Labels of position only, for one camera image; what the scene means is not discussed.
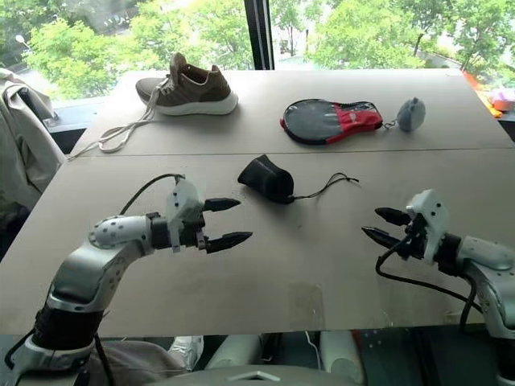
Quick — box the black window frame post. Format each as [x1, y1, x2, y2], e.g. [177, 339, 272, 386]
[244, 0, 275, 72]

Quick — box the brown sneaker with white sole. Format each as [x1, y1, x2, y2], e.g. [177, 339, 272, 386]
[68, 51, 239, 162]

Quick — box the white shoe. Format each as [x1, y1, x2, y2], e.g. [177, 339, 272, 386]
[167, 335, 205, 371]

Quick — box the red and black paddle case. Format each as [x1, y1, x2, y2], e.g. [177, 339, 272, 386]
[280, 99, 384, 146]

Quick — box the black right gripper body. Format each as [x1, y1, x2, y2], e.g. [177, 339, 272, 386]
[396, 212, 430, 262]

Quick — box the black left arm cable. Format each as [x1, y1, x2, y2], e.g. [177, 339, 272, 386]
[119, 173, 186, 216]

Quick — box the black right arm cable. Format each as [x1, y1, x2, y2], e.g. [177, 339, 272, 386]
[375, 236, 484, 333]

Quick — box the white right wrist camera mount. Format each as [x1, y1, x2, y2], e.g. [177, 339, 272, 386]
[406, 188, 450, 266]

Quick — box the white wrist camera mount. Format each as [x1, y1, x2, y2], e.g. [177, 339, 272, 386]
[165, 179, 206, 253]
[406, 188, 450, 266]

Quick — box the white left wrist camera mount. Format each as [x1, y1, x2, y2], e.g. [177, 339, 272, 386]
[165, 179, 206, 253]

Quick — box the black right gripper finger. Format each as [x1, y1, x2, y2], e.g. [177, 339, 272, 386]
[374, 207, 411, 227]
[360, 226, 403, 250]

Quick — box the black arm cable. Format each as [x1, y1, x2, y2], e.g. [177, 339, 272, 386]
[119, 173, 186, 216]
[375, 236, 484, 333]

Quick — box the grey round pouch with clip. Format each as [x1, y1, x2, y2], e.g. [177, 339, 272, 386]
[381, 96, 427, 133]

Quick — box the black drawstring pouch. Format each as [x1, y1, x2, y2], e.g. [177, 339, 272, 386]
[237, 154, 361, 205]

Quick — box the beige jacket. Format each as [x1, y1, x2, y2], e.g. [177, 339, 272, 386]
[0, 67, 68, 214]

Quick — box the clear tape patch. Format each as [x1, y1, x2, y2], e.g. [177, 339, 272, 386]
[287, 281, 327, 335]

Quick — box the grey robot torso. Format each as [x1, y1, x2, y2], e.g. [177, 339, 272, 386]
[148, 364, 363, 386]

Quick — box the pink cloth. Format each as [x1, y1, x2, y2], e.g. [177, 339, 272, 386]
[86, 340, 188, 386]

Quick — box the thin white cable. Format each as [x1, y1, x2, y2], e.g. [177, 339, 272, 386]
[303, 330, 323, 363]

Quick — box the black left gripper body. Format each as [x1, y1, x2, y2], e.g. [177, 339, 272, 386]
[180, 211, 212, 250]

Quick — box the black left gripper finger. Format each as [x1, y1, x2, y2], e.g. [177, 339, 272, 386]
[202, 197, 242, 214]
[205, 231, 253, 254]

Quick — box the orange and pink object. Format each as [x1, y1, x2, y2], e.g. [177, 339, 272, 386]
[462, 72, 515, 120]

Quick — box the white cylinder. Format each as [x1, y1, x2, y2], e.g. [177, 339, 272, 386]
[319, 330, 365, 383]
[207, 334, 262, 371]

